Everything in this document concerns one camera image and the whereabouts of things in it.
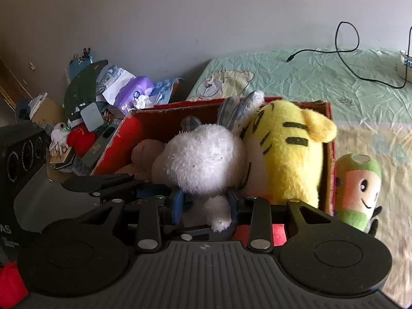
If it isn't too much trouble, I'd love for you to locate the white speckled plush rabbit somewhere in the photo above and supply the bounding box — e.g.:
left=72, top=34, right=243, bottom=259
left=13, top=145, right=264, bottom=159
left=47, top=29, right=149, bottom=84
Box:
left=151, top=117, right=247, bottom=233

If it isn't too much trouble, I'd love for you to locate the pink plush toy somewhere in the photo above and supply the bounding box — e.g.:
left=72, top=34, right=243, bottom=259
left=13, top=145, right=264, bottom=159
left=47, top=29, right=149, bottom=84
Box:
left=114, top=138, right=166, bottom=182

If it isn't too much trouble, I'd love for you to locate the small white toy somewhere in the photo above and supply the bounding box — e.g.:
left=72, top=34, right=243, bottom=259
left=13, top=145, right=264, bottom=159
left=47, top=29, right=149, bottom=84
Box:
left=49, top=122, right=70, bottom=159

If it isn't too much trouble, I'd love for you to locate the red cloth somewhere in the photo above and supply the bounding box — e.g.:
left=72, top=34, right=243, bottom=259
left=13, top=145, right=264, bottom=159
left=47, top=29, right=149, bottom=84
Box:
left=0, top=261, right=29, bottom=309

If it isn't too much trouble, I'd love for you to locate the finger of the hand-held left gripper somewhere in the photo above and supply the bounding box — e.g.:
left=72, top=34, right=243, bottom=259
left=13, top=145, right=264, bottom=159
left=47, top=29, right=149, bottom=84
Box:
left=61, top=174, right=174, bottom=202
left=161, top=227, right=213, bottom=242

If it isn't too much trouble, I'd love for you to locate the yellow tiger plush toy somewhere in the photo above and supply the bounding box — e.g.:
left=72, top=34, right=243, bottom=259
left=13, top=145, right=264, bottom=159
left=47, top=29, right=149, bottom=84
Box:
left=240, top=100, right=338, bottom=210

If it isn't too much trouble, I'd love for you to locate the brown cardboard box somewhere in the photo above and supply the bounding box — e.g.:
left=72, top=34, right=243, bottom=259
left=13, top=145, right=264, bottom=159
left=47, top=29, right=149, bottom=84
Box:
left=29, top=97, right=65, bottom=127

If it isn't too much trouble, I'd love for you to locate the blue bottle with clips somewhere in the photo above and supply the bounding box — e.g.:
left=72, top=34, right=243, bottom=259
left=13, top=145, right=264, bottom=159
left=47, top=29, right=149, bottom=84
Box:
left=68, top=48, right=94, bottom=82

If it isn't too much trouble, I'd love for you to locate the wooden furniture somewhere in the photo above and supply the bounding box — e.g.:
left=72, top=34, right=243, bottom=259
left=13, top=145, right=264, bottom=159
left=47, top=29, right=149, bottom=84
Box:
left=0, top=57, right=33, bottom=110

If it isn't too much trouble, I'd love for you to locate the green peach plush toy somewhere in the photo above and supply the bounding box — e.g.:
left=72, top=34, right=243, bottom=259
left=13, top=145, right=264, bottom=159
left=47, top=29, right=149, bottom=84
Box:
left=335, top=154, right=383, bottom=236

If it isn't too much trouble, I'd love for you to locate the red cardboard box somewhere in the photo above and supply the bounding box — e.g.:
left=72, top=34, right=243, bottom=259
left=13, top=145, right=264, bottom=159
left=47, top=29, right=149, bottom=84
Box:
left=92, top=97, right=337, bottom=246

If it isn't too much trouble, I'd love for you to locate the black charging cable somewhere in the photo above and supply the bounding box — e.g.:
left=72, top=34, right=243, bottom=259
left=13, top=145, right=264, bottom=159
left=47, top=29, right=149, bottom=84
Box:
left=286, top=21, right=412, bottom=89

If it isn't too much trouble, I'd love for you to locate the white power strip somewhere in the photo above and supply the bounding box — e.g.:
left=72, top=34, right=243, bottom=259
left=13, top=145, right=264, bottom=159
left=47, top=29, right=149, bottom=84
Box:
left=397, top=50, right=412, bottom=83

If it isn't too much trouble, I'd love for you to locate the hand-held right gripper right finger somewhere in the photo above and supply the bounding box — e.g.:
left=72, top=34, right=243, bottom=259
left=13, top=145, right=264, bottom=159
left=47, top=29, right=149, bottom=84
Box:
left=227, top=187, right=332, bottom=254

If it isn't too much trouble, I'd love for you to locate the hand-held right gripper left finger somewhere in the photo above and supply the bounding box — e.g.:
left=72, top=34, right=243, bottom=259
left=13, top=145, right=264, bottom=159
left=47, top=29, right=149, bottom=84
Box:
left=77, top=188, right=184, bottom=254

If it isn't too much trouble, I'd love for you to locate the blue patterned packet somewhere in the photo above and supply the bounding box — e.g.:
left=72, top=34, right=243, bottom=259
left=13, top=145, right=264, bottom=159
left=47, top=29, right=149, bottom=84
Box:
left=151, top=77, right=185, bottom=104

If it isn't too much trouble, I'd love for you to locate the purple tissue pack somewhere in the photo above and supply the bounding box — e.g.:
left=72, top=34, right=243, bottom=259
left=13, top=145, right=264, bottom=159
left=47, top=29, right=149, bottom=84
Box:
left=114, top=75, right=156, bottom=114

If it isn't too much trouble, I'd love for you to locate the dark green fan-shaped board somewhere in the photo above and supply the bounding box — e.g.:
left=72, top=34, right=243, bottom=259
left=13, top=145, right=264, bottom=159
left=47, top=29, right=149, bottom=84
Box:
left=63, top=59, right=109, bottom=116

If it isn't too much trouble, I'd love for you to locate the grey square device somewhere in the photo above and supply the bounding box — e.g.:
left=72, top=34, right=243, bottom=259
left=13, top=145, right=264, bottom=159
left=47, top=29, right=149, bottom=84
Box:
left=80, top=102, right=104, bottom=132

